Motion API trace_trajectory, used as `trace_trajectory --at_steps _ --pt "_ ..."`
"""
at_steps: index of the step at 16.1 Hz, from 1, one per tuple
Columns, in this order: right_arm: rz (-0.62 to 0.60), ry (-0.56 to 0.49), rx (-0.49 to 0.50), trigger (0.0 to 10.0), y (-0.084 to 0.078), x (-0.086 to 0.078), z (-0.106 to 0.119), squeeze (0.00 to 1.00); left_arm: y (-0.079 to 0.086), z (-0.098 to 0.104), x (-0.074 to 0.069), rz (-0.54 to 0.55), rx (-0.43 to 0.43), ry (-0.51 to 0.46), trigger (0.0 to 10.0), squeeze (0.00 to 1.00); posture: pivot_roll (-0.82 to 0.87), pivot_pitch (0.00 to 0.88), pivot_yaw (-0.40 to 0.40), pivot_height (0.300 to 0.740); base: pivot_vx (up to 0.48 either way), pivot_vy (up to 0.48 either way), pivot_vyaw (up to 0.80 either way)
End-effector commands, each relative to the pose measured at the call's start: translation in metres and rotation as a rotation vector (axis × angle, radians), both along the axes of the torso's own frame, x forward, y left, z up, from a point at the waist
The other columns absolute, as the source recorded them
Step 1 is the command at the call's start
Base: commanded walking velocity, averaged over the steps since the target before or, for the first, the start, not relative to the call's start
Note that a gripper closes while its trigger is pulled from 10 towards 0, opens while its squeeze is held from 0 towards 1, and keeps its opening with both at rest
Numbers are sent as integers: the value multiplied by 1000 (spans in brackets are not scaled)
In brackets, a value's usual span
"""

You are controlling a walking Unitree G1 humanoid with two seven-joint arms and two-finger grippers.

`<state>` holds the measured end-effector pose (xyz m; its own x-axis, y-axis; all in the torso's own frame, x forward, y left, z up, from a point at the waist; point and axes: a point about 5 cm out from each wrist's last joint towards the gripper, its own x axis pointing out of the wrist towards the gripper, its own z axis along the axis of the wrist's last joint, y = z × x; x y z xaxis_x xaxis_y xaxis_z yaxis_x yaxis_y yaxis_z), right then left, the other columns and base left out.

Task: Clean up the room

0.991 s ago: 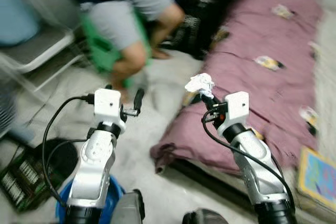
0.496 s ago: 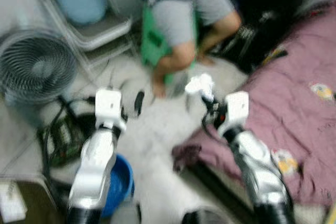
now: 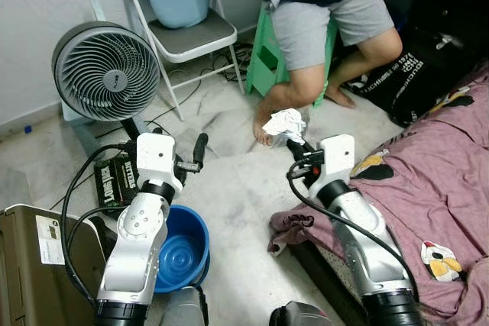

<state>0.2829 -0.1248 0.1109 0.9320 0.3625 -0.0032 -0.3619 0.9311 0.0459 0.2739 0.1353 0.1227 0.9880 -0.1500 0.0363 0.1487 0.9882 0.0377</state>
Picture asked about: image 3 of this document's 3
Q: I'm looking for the brown box with white label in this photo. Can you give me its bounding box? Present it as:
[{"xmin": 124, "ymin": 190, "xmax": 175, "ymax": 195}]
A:
[{"xmin": 0, "ymin": 204, "xmax": 108, "ymax": 326}]

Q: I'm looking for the blue plastic basin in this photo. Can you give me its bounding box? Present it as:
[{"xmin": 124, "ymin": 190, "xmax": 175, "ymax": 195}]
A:
[{"xmin": 153, "ymin": 204, "xmax": 211, "ymax": 294}]

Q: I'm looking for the grey round floor fan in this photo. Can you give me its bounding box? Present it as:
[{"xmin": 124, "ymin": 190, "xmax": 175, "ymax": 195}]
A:
[{"xmin": 52, "ymin": 21, "xmax": 163, "ymax": 144}]

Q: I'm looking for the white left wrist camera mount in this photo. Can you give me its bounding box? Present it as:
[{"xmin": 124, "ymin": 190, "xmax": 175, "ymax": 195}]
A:
[{"xmin": 136, "ymin": 133, "xmax": 184, "ymax": 189}]

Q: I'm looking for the green plastic stool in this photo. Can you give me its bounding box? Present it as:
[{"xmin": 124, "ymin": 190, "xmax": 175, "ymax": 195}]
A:
[{"xmin": 244, "ymin": 2, "xmax": 337, "ymax": 105}]

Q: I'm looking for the dark bed frame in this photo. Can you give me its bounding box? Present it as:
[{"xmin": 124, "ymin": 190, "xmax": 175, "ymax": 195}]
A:
[{"xmin": 287, "ymin": 238, "xmax": 368, "ymax": 326}]

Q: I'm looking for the grey left robot leg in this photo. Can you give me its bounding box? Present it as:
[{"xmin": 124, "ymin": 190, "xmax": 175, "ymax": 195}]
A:
[{"xmin": 160, "ymin": 286, "xmax": 209, "ymax": 326}]

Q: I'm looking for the black bag with white print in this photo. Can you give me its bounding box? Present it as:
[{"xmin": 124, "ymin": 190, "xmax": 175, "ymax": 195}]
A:
[{"xmin": 367, "ymin": 28, "xmax": 478, "ymax": 127}]

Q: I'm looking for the seated person in grey shorts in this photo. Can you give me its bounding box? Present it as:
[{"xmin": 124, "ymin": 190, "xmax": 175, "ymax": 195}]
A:
[{"xmin": 252, "ymin": 0, "xmax": 404, "ymax": 146}]

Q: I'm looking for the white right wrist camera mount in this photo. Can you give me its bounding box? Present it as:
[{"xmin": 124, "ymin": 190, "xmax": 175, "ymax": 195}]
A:
[{"xmin": 306, "ymin": 134, "xmax": 356, "ymax": 193}]

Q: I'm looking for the pink cartoon print blanket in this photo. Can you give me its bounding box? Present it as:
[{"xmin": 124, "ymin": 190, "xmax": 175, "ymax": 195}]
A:
[{"xmin": 267, "ymin": 66, "xmax": 489, "ymax": 323}]

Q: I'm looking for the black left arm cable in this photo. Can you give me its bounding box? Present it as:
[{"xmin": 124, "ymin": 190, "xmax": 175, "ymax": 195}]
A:
[{"xmin": 61, "ymin": 141, "xmax": 142, "ymax": 311}]

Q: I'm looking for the black packet with white text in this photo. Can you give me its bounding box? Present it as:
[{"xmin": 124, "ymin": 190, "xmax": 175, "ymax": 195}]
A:
[{"xmin": 93, "ymin": 157, "xmax": 142, "ymax": 208}]

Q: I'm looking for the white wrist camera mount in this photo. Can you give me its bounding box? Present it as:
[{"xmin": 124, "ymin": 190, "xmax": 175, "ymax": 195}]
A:
[
  {"xmin": 136, "ymin": 133, "xmax": 184, "ymax": 189},
  {"xmin": 306, "ymin": 134, "xmax": 356, "ymax": 193}
]

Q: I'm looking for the white tissue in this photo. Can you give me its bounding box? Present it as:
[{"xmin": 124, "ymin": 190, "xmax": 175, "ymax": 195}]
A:
[{"xmin": 262, "ymin": 108, "xmax": 306, "ymax": 144}]

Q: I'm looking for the grey metal folding chair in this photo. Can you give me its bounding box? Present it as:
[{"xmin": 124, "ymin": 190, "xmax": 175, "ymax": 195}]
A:
[{"xmin": 121, "ymin": 0, "xmax": 247, "ymax": 121}]

